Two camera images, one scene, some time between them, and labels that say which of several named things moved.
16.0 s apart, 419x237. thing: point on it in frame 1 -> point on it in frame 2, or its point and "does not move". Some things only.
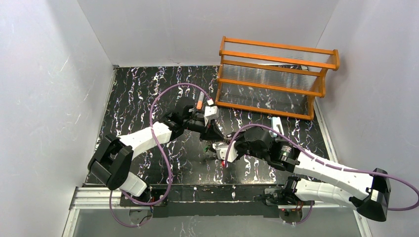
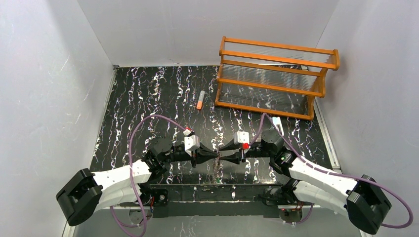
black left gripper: (203, 129) -> (195, 155)
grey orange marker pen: (200, 100) does not move
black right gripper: (238, 146) does not move
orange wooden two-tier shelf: (282, 79) does not move
